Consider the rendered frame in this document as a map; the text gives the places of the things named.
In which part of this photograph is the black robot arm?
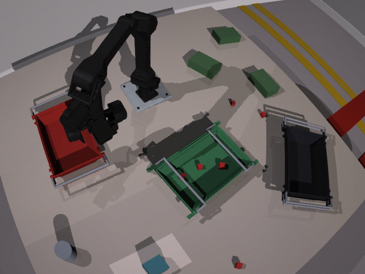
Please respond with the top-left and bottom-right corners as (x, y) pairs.
(59, 11), (160, 145)

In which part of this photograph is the grey cylinder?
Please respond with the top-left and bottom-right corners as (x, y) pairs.
(54, 240), (77, 262)

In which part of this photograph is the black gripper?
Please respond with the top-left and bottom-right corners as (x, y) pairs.
(63, 100), (127, 143)

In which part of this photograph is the teal block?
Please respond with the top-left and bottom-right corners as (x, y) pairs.
(142, 254), (169, 274)

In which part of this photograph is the green rectangular block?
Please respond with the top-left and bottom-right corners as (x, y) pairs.
(212, 27), (241, 45)
(188, 51), (222, 79)
(248, 68), (280, 98)

